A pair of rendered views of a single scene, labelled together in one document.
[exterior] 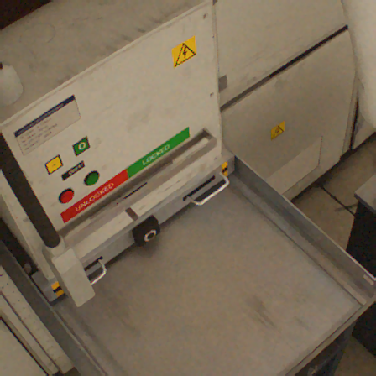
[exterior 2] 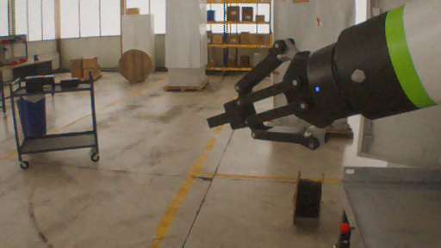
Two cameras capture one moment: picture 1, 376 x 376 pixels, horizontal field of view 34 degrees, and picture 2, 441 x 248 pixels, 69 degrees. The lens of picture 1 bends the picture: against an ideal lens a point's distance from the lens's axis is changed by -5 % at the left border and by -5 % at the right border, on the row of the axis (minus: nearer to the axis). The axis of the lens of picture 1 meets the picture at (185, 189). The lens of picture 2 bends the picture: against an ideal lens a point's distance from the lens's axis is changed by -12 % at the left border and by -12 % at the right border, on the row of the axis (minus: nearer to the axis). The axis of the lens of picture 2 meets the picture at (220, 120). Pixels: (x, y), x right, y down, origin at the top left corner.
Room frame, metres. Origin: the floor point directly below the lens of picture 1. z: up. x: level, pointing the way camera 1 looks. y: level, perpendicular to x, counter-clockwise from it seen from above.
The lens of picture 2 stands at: (0.69, -1.09, 1.39)
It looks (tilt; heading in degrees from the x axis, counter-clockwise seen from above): 14 degrees down; 131
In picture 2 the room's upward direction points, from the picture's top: straight up
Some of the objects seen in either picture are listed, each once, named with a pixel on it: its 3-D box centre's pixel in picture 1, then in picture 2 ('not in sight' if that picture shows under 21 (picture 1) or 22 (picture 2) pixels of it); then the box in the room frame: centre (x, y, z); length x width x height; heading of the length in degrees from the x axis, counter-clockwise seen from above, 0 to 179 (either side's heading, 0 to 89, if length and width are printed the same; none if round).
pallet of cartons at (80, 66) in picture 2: not in sight; (85, 68); (-9.42, 4.14, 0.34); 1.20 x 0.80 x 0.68; 140
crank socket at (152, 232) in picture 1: (147, 232); not in sight; (0.76, 0.10, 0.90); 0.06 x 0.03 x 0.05; 123
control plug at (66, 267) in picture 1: (66, 268); not in sight; (0.61, 0.25, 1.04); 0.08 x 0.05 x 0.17; 33
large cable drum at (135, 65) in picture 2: not in sight; (134, 65); (-7.57, 4.72, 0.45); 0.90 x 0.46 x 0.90; 64
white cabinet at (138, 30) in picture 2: not in sight; (138, 44); (-9.20, 6.03, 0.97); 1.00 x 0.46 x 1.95; 33
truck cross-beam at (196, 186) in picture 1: (136, 221); not in sight; (0.79, 0.12, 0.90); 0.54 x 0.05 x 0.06; 123
